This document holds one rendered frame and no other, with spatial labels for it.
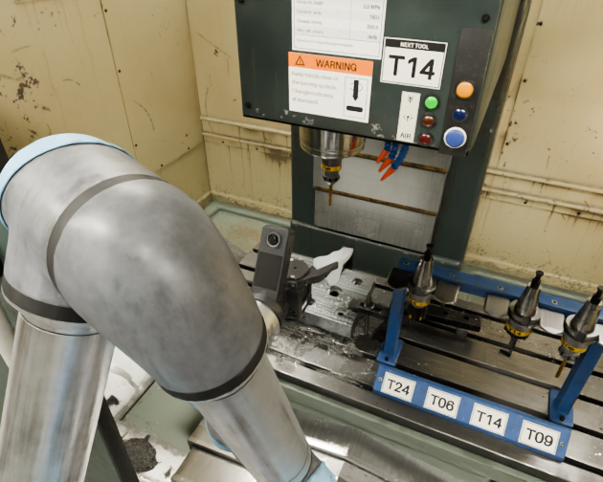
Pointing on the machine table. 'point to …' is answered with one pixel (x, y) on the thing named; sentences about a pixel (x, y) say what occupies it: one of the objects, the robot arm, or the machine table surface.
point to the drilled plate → (344, 324)
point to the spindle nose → (330, 143)
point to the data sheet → (339, 27)
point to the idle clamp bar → (462, 321)
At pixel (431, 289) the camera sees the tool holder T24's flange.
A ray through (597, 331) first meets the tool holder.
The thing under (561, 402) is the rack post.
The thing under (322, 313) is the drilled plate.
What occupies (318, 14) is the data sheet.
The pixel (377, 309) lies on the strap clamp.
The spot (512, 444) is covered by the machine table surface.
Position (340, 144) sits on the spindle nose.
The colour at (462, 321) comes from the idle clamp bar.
